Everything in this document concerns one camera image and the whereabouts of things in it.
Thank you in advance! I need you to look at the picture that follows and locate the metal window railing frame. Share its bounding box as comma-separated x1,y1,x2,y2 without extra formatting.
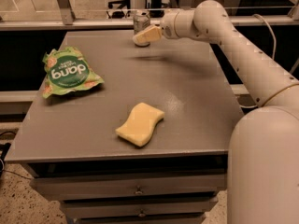
0,0,299,31

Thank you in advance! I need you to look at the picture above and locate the black cable on floor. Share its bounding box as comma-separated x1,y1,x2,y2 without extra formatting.
0,131,32,181

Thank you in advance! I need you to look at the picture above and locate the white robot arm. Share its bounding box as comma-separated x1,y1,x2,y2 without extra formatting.
134,0,299,224

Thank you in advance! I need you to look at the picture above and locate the top grey drawer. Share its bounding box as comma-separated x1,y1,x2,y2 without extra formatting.
30,172,226,201

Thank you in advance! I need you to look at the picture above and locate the grey drawer cabinet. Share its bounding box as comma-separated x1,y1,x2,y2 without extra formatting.
7,30,243,224

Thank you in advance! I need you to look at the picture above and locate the white cable behind arm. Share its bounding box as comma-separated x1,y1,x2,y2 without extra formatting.
251,13,299,75

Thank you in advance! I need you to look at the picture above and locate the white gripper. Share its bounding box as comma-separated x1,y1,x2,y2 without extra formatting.
133,11,179,45

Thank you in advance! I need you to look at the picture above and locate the green dang chip bag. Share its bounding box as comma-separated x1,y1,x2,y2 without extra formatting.
43,47,104,99

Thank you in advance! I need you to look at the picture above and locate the grey drawer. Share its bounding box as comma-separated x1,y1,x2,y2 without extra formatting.
30,172,226,201
61,197,218,218

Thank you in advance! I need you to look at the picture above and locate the black office chair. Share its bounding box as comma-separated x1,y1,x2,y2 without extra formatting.
107,0,131,19

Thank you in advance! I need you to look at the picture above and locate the middle grey drawer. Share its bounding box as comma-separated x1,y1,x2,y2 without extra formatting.
61,197,218,218

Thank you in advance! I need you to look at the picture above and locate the yellow sponge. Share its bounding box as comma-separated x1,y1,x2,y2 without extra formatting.
115,103,164,147

